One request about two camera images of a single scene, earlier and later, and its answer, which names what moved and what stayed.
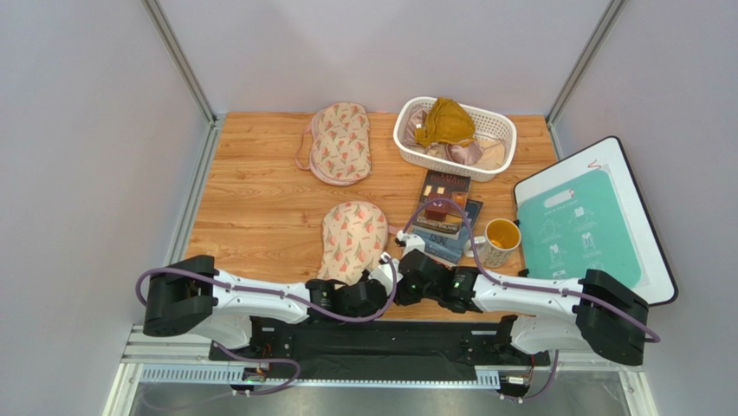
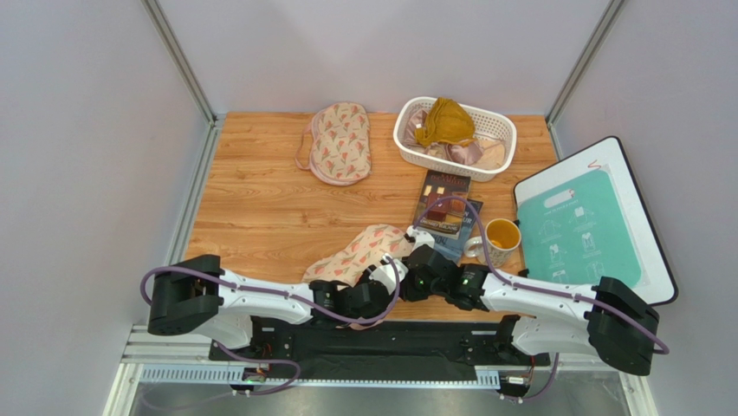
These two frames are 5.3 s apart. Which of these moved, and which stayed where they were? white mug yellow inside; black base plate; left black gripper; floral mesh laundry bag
Moved: floral mesh laundry bag
Stayed: black base plate; white mug yellow inside; left black gripper
